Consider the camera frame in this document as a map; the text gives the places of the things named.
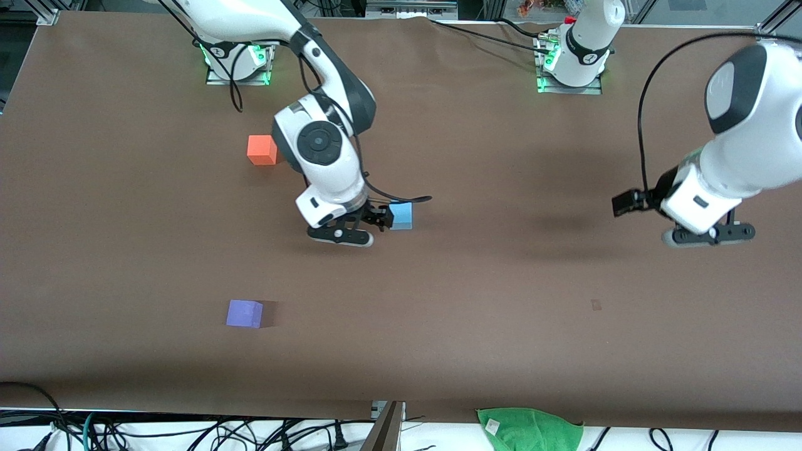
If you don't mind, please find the brown table cover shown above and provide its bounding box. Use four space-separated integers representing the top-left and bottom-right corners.
0 11 802 433

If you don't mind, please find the short black table cable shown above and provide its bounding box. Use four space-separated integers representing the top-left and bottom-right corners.
494 18 547 37

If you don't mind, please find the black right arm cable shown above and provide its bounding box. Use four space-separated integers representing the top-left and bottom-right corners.
157 0 434 207

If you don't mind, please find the orange block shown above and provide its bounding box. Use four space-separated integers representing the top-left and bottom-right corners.
247 135 278 167

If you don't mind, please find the grey box with ports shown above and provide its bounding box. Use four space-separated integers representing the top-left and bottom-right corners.
366 0 459 19

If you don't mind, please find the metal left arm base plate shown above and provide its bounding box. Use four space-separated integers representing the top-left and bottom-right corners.
535 34 603 95

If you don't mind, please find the green cloth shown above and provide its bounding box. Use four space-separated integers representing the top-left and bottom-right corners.
476 407 585 451

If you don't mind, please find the long black table cable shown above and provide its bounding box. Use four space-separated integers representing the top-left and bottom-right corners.
429 19 552 54

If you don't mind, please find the purple block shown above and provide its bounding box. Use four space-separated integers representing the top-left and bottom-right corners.
226 299 264 329

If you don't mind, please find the black looped floor cable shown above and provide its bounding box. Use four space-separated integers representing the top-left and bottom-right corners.
0 381 71 451

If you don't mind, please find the blue block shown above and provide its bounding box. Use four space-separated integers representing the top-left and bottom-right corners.
388 201 415 231

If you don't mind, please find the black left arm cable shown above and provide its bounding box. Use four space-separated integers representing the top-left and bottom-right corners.
637 31 802 202

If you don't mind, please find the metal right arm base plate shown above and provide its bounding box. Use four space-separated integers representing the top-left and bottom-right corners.
206 41 273 86

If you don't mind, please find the grey metal post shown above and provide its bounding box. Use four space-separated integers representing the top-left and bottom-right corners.
360 401 405 451

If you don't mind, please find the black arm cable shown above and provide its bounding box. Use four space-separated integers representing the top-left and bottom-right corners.
157 0 434 207
637 31 802 202

